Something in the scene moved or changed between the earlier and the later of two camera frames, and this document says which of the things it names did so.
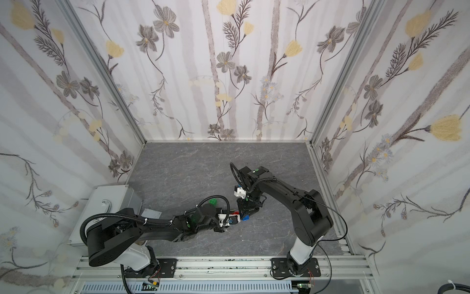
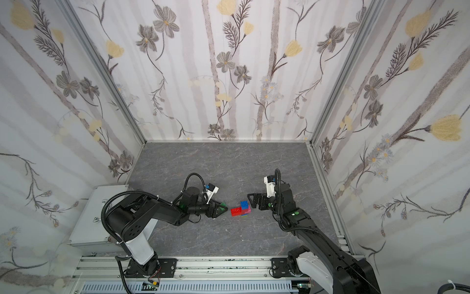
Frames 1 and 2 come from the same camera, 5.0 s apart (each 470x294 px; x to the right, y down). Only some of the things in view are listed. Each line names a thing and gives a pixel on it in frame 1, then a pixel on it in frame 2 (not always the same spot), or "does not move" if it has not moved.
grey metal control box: x=106 y=199 does not move
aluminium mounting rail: x=338 y=267 does not move
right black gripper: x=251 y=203 -> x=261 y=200
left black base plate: x=159 y=268 does not move
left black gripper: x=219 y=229 -> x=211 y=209
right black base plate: x=279 y=268 does not move
